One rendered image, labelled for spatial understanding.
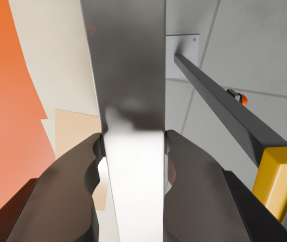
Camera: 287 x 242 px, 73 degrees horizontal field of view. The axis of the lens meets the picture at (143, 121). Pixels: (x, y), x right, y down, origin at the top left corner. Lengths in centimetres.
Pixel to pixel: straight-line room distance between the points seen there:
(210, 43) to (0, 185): 108
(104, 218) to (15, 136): 12
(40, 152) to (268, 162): 21
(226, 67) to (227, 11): 28
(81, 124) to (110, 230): 13
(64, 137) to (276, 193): 21
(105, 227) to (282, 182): 18
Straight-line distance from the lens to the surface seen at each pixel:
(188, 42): 111
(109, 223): 23
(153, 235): 18
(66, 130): 16
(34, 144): 18
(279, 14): 128
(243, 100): 51
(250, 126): 37
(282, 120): 151
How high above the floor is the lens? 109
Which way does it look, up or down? 63 degrees down
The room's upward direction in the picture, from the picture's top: 179 degrees clockwise
